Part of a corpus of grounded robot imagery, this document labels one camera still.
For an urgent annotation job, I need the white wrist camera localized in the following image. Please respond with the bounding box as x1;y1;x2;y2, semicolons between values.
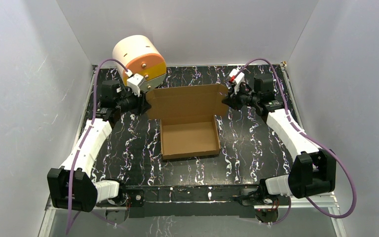
126;74;146;97
228;68;245;95

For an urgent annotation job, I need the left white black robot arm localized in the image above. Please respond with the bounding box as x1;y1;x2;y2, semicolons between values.
47;79;151;212

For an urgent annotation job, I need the round white drawer cabinet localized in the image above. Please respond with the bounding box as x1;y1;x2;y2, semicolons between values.
112;35;167;91

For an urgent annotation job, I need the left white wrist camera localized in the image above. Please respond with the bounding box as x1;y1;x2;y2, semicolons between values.
126;74;146;97

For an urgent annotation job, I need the brown cardboard box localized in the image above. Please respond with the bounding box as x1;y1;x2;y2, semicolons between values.
146;84;229;160

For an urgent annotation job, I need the aluminium front rail frame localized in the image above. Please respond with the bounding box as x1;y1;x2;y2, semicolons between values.
39;185;347;237

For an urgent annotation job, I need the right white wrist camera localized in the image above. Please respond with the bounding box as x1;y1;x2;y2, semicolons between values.
228;68;245;95

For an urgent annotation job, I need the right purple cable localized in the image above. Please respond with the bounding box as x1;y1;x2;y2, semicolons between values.
233;58;357;226

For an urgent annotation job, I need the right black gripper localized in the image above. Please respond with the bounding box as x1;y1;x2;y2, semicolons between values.
221;82;259;112

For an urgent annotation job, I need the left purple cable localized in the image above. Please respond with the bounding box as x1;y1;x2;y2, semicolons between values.
65;59;131;236

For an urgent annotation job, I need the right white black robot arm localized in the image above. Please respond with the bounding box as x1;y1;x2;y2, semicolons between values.
222;70;336;204

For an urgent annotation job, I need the purple cable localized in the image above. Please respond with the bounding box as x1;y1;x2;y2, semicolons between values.
233;58;357;226
65;59;131;236

